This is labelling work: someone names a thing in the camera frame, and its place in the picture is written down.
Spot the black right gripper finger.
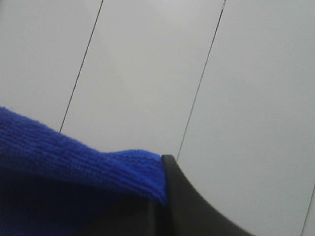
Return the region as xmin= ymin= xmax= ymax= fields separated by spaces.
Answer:
xmin=147 ymin=155 xmax=249 ymax=236

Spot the blue microfibre towel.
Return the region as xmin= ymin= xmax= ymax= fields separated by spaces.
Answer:
xmin=0 ymin=107 xmax=168 ymax=236

